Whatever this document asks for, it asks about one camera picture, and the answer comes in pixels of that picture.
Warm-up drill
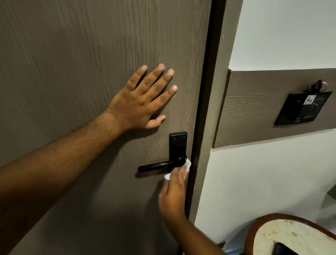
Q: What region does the person's right hand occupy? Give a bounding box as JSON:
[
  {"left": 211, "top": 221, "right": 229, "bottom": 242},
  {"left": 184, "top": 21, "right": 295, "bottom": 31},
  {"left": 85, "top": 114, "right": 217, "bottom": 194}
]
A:
[{"left": 158, "top": 164, "right": 190, "bottom": 223}]

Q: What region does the person's left hand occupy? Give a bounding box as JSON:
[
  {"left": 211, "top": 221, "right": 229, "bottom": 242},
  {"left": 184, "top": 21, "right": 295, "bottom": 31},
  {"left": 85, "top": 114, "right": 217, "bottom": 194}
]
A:
[{"left": 106, "top": 63, "right": 178, "bottom": 132}]

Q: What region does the black door handle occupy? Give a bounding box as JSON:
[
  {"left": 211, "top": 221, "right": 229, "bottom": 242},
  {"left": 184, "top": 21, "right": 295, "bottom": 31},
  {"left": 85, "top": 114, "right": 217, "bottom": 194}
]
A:
[{"left": 137, "top": 155, "right": 187, "bottom": 173}]

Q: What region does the white wet wipe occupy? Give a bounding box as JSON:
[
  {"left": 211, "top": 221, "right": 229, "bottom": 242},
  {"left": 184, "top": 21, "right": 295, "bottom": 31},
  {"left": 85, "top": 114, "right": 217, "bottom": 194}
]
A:
[{"left": 164, "top": 159, "right": 192, "bottom": 181}]

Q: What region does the person's left forearm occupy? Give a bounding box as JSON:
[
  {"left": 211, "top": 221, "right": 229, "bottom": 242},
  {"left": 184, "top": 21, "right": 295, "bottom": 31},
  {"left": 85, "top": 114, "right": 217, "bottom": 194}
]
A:
[{"left": 0, "top": 110, "right": 124, "bottom": 255}]

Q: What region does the person's right forearm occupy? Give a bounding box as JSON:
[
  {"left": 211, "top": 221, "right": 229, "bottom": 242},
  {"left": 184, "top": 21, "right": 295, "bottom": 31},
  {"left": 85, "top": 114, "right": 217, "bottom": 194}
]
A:
[{"left": 165, "top": 216, "right": 227, "bottom": 255}]

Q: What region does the brown wooden door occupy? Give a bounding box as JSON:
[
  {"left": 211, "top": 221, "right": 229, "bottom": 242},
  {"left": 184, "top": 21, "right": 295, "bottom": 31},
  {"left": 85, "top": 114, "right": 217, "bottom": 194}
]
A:
[{"left": 0, "top": 0, "right": 212, "bottom": 255}]

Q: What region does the black rectangular tray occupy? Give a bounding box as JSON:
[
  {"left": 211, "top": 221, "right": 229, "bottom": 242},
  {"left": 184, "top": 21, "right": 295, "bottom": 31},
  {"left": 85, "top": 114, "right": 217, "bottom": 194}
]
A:
[{"left": 272, "top": 242, "right": 300, "bottom": 255}]

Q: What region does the round marble table wooden rim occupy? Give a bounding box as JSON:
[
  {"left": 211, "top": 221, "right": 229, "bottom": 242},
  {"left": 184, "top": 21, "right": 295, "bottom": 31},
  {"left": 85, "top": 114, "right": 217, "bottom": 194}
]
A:
[{"left": 244, "top": 213, "right": 336, "bottom": 255}]

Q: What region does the black key tag white sticker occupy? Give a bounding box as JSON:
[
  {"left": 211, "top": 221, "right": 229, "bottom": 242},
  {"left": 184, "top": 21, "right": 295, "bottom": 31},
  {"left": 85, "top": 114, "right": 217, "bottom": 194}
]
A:
[{"left": 295, "top": 94, "right": 320, "bottom": 108}]

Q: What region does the brown wooden wall panel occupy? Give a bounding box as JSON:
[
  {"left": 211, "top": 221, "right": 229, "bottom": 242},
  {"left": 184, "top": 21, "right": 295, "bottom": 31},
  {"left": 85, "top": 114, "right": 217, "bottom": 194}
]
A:
[{"left": 212, "top": 69, "right": 336, "bottom": 149}]

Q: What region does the black key card switch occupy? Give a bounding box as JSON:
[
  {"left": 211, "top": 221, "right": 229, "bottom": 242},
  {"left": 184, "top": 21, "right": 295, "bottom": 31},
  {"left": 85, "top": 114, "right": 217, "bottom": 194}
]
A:
[{"left": 274, "top": 90, "right": 333, "bottom": 126}]

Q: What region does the metal key ring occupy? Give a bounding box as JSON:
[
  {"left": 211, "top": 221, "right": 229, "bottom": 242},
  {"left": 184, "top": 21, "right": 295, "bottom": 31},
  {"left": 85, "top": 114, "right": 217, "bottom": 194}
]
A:
[{"left": 309, "top": 80, "right": 329, "bottom": 93}]

